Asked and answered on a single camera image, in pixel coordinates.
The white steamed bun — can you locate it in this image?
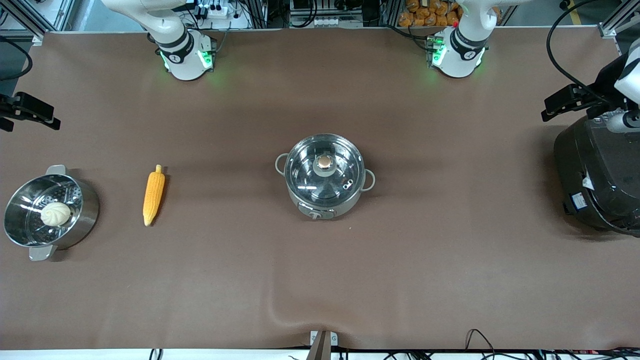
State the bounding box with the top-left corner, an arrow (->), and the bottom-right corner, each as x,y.
40,201 -> 73,228

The white power strip with plugs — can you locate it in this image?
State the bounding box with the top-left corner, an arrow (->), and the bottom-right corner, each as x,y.
192,0 -> 252,29

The brown table mat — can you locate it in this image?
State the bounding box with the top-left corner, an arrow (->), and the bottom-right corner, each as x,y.
0,27 -> 640,351

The bag of orange snacks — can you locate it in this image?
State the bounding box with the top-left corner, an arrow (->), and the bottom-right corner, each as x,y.
398,0 -> 462,28

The yellow corn cob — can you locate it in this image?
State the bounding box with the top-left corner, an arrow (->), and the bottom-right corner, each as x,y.
142,164 -> 166,227

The long white power strip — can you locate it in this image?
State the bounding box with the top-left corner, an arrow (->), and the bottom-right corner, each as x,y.
312,17 -> 364,28

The aluminium frame profile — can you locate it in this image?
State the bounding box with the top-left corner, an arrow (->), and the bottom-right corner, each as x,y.
597,0 -> 640,40
0,0 -> 77,47

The grey electric cooking pot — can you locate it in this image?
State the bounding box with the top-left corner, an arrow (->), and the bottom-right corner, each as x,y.
274,133 -> 376,221

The black rice cooker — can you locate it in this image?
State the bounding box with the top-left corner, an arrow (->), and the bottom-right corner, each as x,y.
553,114 -> 640,237

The round glass pot lid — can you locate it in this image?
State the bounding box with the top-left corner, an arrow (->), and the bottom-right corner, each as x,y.
283,133 -> 365,209

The stainless steel steamer pot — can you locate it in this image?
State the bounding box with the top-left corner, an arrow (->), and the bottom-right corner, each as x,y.
3,164 -> 101,262

